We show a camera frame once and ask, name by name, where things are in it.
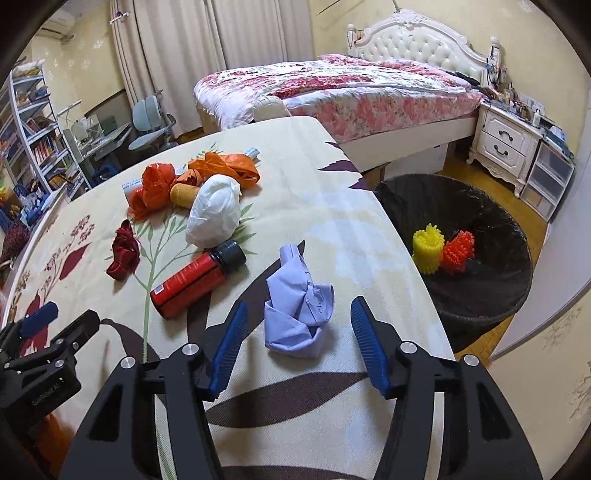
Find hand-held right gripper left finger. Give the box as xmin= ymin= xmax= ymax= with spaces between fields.
xmin=60 ymin=300 xmax=250 ymax=480

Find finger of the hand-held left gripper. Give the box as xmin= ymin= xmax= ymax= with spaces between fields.
xmin=4 ymin=310 xmax=101 ymax=370
xmin=0 ymin=301 xmax=60 ymax=356

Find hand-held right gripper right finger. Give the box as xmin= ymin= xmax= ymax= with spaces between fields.
xmin=350 ymin=296 xmax=543 ymax=480

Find red bottle with black cap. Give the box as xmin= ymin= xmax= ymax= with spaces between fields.
xmin=150 ymin=240 xmax=246 ymax=320

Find lavender cloth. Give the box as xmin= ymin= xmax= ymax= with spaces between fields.
xmin=264 ymin=242 xmax=335 ymax=358

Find dark red ribbon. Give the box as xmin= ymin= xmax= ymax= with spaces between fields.
xmin=106 ymin=219 xmax=140 ymax=281

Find white plastic bag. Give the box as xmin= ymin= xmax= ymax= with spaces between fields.
xmin=185 ymin=174 xmax=243 ymax=247

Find black trash bin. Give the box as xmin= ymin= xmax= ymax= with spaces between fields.
xmin=372 ymin=173 xmax=534 ymax=354

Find small yellow bottle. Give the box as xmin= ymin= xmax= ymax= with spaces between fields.
xmin=170 ymin=182 xmax=200 ymax=208

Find reddish orange plastic bag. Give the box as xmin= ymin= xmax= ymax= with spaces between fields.
xmin=127 ymin=162 xmax=177 ymax=219

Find dried red flower bunch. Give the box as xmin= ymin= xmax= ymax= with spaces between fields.
xmin=0 ymin=220 xmax=32 ymax=273

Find yellow foam fruit net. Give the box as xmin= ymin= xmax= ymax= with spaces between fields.
xmin=412 ymin=223 xmax=446 ymax=276

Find orange foam fruit net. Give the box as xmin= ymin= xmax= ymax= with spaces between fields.
xmin=438 ymin=230 xmax=476 ymax=275

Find white bookshelf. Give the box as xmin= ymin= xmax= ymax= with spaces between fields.
xmin=0 ymin=62 xmax=90 ymax=232

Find grey study desk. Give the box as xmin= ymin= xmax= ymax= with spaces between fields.
xmin=69 ymin=122 xmax=132 ymax=176

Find white storage box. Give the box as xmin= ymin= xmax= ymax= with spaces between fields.
xmin=406 ymin=143 xmax=448 ymax=174

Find grey blue desk chair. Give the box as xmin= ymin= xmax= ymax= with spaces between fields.
xmin=129 ymin=95 xmax=178 ymax=151

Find clear plastic drawer unit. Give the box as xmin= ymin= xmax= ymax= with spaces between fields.
xmin=519 ymin=136 xmax=575 ymax=220

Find white nightstand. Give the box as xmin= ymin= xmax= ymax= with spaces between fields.
xmin=466 ymin=99 xmax=546 ymax=197

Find floral quilt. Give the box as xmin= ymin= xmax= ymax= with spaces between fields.
xmin=193 ymin=54 xmax=483 ymax=144

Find clutter of small toiletries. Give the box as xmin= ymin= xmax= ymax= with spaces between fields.
xmin=485 ymin=78 xmax=546 ymax=121

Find beige curtains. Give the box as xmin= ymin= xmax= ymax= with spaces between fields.
xmin=111 ymin=0 xmax=315 ymax=139

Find white air conditioner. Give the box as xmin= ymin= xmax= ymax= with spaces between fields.
xmin=39 ymin=9 xmax=77 ymax=38

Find white upholstered bed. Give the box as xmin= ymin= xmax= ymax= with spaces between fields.
xmin=193 ymin=9 xmax=491 ymax=178

